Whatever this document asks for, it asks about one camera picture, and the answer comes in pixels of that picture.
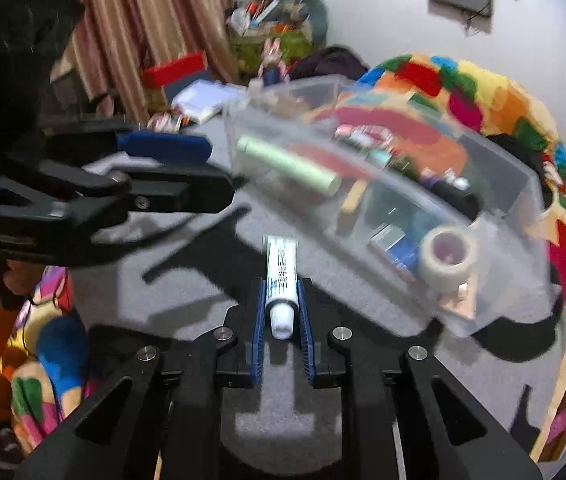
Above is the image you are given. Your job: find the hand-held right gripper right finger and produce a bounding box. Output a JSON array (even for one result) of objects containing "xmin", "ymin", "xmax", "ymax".
[{"xmin": 297, "ymin": 277, "xmax": 544, "ymax": 480}]

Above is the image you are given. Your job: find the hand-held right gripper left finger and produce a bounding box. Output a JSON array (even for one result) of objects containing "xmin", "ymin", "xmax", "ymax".
[{"xmin": 13, "ymin": 277, "xmax": 268, "ymax": 480}]

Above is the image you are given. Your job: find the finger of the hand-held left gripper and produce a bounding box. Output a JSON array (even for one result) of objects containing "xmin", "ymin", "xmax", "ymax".
[
  {"xmin": 0, "ymin": 162, "xmax": 236, "ymax": 261},
  {"xmin": 43, "ymin": 115, "xmax": 214, "ymax": 164}
]

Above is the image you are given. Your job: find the white ointment tube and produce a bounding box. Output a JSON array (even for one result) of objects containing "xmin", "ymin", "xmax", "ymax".
[{"xmin": 262, "ymin": 234, "xmax": 300, "ymax": 341}]

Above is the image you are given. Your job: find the light green tube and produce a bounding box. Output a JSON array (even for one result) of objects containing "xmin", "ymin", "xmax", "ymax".
[{"xmin": 237, "ymin": 136, "xmax": 342, "ymax": 196}]

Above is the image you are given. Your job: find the small blue box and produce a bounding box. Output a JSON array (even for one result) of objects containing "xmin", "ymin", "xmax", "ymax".
[{"xmin": 369, "ymin": 224, "xmax": 421, "ymax": 273}]

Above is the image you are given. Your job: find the small orange tube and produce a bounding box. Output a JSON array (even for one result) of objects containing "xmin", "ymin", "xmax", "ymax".
[{"xmin": 339, "ymin": 180, "xmax": 368, "ymax": 233}]

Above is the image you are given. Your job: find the white tape roll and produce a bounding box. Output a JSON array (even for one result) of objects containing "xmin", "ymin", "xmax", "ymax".
[{"xmin": 419, "ymin": 226, "xmax": 478, "ymax": 292}]

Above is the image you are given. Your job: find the red packet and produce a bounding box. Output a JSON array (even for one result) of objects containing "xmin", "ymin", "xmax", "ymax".
[{"xmin": 290, "ymin": 142, "xmax": 374, "ymax": 181}]

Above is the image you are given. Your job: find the dark green bottle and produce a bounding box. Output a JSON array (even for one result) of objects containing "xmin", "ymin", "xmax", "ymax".
[{"xmin": 433, "ymin": 180, "xmax": 481, "ymax": 221}]

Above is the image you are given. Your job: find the clear acrylic box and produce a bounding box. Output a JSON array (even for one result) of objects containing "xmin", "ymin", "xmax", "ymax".
[{"xmin": 223, "ymin": 74, "xmax": 554, "ymax": 338}]

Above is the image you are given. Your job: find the red box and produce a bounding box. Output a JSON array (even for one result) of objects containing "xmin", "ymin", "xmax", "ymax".
[{"xmin": 142, "ymin": 51, "xmax": 208, "ymax": 90}]

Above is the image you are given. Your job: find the grey felt mat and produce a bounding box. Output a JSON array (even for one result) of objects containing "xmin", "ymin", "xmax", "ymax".
[{"xmin": 70, "ymin": 125, "xmax": 566, "ymax": 480}]

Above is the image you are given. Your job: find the green patterned bag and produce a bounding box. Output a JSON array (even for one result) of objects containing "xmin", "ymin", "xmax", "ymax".
[{"xmin": 228, "ymin": 25, "xmax": 314, "ymax": 83}]

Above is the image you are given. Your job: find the striped brown curtain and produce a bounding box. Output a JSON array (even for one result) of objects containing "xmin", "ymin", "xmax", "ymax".
[{"xmin": 38, "ymin": 0, "xmax": 248, "ymax": 126}]

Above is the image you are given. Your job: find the rabbit doll figure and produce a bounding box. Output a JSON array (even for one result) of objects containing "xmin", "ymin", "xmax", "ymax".
[{"xmin": 262, "ymin": 37, "xmax": 288, "ymax": 86}]

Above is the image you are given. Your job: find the dark purple clothes pile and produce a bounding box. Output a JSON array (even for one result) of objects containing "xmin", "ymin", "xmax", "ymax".
[{"xmin": 290, "ymin": 46, "xmax": 368, "ymax": 81}]

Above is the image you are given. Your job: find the grey plush cushion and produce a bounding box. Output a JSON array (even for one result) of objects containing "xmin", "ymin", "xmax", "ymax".
[{"xmin": 273, "ymin": 0, "xmax": 328, "ymax": 46}]

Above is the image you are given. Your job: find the black cloth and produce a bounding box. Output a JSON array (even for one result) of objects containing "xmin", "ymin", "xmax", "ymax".
[{"xmin": 483, "ymin": 132, "xmax": 554, "ymax": 181}]

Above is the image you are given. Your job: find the colourful patchwork blanket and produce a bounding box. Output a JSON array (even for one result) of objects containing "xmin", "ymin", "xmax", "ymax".
[{"xmin": 7, "ymin": 52, "xmax": 566, "ymax": 463}]

